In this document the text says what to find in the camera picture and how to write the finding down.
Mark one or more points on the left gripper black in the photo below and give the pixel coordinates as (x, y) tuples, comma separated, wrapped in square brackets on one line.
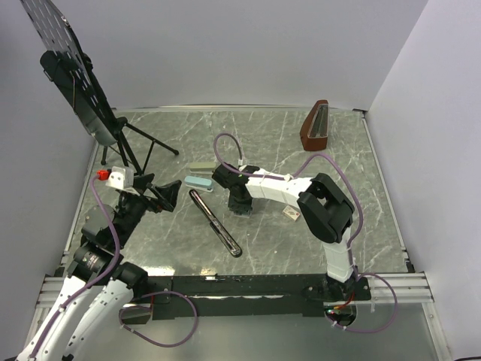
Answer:
[(166, 195)]

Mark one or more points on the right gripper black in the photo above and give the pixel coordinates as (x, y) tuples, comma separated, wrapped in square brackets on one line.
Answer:
[(237, 207)]

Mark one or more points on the blue stapler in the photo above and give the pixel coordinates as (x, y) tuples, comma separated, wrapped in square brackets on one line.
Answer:
[(199, 183)]

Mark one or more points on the white staple box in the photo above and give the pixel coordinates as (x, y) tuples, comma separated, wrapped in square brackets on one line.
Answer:
[(291, 213)]

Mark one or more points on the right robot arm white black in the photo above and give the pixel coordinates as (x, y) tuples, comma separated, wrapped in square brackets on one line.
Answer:
[(326, 210)]

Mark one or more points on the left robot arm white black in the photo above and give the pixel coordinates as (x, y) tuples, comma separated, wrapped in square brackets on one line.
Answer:
[(99, 281)]

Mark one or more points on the beige stapler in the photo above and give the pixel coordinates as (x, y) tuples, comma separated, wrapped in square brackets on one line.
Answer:
[(202, 167)]

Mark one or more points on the black tripod stand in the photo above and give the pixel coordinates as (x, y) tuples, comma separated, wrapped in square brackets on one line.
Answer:
[(125, 151)]

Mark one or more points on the brown wooden metronome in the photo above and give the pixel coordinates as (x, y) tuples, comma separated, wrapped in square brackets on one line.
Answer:
[(314, 130)]

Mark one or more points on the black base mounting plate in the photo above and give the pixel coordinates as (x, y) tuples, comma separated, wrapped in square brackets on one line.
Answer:
[(245, 295)]

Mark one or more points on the black perforated panel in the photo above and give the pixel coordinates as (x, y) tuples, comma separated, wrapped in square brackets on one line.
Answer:
[(66, 65)]

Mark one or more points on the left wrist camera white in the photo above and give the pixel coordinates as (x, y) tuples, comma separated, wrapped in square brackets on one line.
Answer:
[(119, 178)]

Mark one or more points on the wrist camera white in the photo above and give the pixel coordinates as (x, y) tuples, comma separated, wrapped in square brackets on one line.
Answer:
[(242, 164), (119, 178)]

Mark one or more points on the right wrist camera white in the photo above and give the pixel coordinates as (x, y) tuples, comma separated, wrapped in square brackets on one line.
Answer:
[(242, 164)]

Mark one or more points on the aluminium rail frame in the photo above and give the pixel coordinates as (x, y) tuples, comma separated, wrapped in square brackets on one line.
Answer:
[(409, 289)]

